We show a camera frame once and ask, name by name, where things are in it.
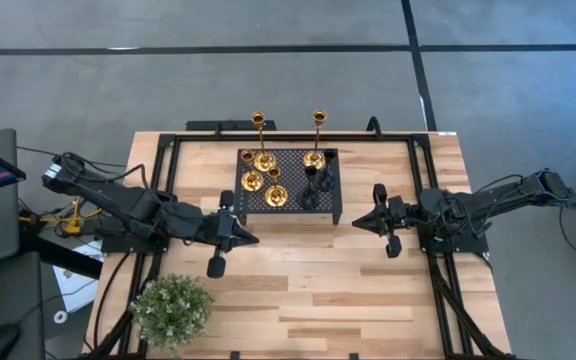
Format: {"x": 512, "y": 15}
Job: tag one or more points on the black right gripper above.
{"x": 400, "y": 217}

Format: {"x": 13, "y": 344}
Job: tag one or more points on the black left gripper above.
{"x": 220, "y": 230}

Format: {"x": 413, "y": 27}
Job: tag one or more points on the medium gold candlestick holder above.
{"x": 276, "y": 196}

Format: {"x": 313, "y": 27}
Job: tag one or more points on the short gold candlestick holder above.
{"x": 252, "y": 181}

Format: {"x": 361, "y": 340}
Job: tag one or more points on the black candlestick holder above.
{"x": 324, "y": 181}
{"x": 309, "y": 200}

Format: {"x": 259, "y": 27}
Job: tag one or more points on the tall gold candlestick holder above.
{"x": 265, "y": 161}
{"x": 314, "y": 160}

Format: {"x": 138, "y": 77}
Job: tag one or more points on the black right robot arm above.
{"x": 493, "y": 202}

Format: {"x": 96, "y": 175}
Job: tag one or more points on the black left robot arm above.
{"x": 128, "y": 205}

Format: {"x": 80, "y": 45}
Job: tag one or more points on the black perforated metal shelf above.
{"x": 293, "y": 180}

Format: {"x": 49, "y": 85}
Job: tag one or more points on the green potted plant black pot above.
{"x": 170, "y": 310}

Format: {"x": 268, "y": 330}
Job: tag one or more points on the black power bar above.
{"x": 208, "y": 125}

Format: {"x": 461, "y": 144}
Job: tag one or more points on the yellow clamp tool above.
{"x": 74, "y": 222}

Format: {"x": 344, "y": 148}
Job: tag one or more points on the white paper sheet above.
{"x": 75, "y": 285}

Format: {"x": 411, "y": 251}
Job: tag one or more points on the black stand beam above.
{"x": 58, "y": 255}

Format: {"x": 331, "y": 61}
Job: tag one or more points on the white tape roll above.
{"x": 55, "y": 316}

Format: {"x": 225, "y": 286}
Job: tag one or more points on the grey side desk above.
{"x": 18, "y": 300}

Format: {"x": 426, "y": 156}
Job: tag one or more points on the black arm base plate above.
{"x": 118, "y": 245}
{"x": 468, "y": 245}

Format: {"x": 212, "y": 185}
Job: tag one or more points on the black aluminium table frame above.
{"x": 164, "y": 142}

